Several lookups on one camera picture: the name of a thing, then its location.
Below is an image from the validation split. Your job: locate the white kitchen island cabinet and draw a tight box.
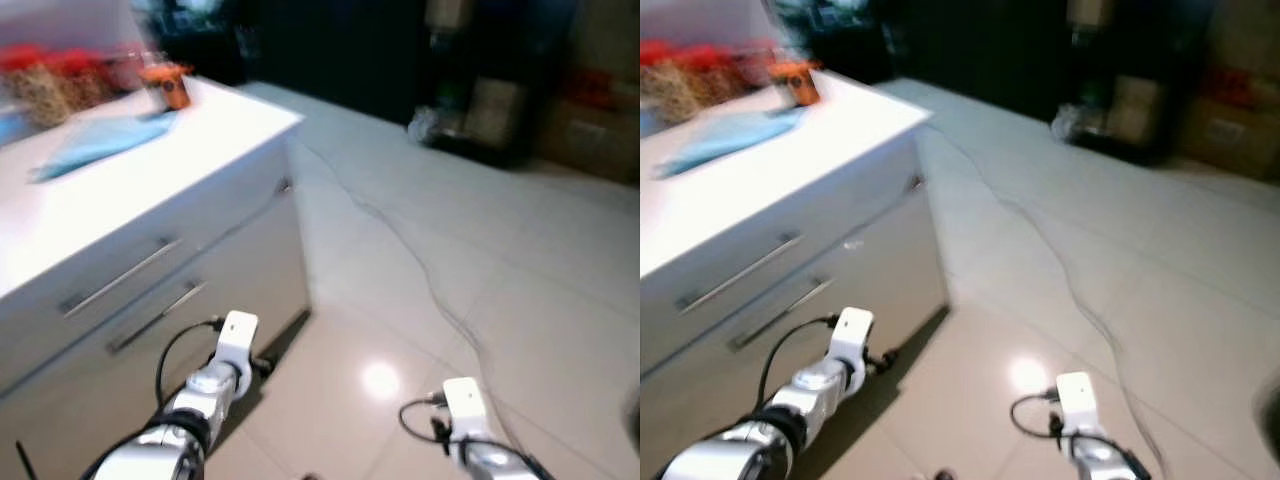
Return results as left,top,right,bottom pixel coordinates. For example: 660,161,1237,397
640,70,951,476
0,75,313,480

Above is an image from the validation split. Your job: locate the light blue cloth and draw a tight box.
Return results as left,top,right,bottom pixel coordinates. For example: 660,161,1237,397
655,105,806,179
30,110,181,184

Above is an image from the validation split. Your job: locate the red lid snack jar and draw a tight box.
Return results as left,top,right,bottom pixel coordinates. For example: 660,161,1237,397
640,40,701,126
690,45,751,106
50,48,116,109
0,45,71,126

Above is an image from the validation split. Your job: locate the black floor appliance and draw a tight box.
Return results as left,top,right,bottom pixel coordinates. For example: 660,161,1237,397
1050,0,1201,166
410,0,561,166

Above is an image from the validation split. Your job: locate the brown cardboard box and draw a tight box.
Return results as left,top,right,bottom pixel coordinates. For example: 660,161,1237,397
540,70,641,186
1180,65,1280,181

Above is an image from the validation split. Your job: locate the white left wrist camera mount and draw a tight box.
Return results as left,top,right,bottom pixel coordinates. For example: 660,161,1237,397
213,310,260,399
828,307,876,396

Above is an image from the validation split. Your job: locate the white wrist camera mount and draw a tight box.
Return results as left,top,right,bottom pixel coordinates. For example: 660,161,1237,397
213,310,260,399
828,307,876,396
442,377,493,448
1055,372,1103,443

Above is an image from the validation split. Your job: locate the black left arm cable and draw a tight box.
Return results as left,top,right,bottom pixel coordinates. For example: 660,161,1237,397
757,315,839,411
155,317,225,409

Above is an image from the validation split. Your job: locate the silver bar drawer handle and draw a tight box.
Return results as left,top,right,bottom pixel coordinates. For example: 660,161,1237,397
60,238,183,319
108,282,208,353
675,232,804,313
728,277,833,351

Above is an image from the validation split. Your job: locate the thin grey floor cable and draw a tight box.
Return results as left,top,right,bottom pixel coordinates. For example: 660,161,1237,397
300,140,526,446
935,135,1156,471

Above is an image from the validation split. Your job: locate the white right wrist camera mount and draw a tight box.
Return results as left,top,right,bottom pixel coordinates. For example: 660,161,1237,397
1055,372,1103,443
442,377,493,448

